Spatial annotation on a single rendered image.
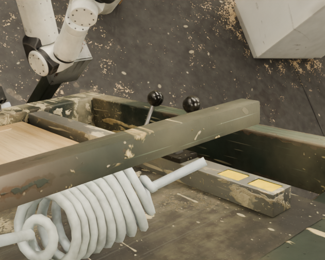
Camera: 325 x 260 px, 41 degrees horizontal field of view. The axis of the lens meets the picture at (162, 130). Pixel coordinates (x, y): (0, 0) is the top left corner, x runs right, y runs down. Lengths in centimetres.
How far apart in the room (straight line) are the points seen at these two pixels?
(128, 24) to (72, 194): 282
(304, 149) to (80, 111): 85
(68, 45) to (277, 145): 60
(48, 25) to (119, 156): 102
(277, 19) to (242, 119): 322
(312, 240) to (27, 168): 32
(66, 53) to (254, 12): 267
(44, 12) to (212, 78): 220
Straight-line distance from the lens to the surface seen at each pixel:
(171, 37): 328
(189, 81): 315
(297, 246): 47
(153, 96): 98
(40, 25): 126
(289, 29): 348
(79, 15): 108
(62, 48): 122
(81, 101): 155
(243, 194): 76
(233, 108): 34
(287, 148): 98
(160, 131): 29
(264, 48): 363
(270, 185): 75
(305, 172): 97
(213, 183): 80
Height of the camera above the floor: 218
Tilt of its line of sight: 51 degrees down
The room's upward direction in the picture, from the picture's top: 52 degrees clockwise
